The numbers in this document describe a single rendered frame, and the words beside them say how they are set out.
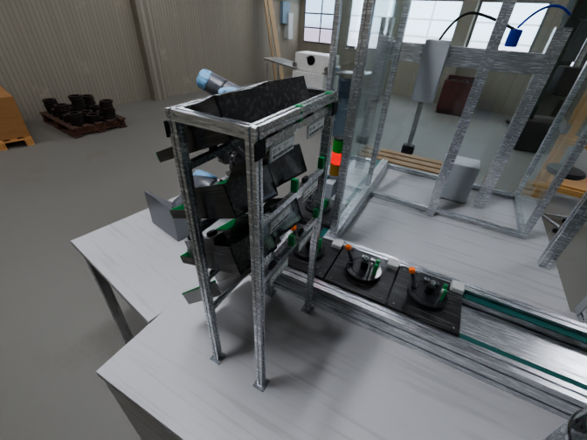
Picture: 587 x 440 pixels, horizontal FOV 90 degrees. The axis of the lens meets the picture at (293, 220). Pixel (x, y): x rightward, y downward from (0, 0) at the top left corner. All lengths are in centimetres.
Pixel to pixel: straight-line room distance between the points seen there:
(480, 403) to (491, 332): 25
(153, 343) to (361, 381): 70
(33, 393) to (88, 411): 36
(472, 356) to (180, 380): 91
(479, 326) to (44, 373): 230
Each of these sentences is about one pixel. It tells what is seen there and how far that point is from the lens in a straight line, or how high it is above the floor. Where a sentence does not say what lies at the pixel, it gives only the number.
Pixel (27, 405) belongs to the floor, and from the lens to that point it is 237.
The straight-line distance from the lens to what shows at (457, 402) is 117.
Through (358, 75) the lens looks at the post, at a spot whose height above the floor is 164.
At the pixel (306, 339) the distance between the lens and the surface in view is 113.
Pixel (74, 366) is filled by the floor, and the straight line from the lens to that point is 239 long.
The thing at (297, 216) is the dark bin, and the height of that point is 132.
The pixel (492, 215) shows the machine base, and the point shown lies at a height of 86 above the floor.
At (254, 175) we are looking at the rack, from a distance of 50.
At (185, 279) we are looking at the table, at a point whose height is 86.
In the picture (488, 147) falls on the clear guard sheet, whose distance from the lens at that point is 234.
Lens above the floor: 181
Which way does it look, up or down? 35 degrees down
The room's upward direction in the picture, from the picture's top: 3 degrees clockwise
